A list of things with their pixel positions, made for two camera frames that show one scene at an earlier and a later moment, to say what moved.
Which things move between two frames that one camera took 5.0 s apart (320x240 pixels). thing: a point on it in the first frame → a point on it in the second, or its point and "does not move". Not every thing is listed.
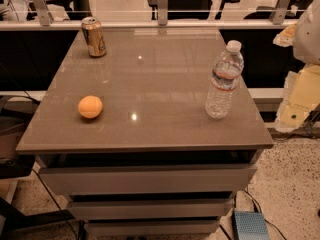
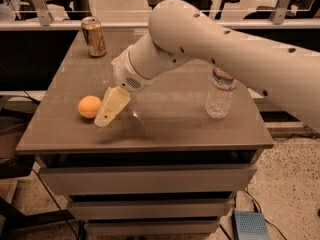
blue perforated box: [249, 225] does not move
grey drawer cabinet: [153, 162] does not move
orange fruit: [90, 106] does not move
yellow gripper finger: [301, 97] → [115, 101]
